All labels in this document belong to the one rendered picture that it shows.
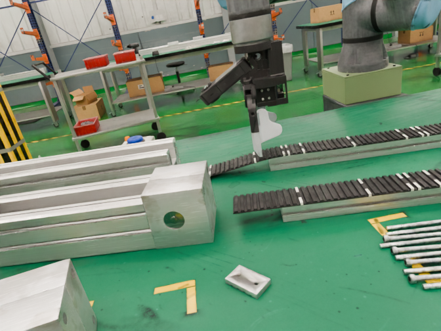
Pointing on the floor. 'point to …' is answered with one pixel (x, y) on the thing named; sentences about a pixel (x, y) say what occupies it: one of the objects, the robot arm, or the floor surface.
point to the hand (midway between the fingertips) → (255, 144)
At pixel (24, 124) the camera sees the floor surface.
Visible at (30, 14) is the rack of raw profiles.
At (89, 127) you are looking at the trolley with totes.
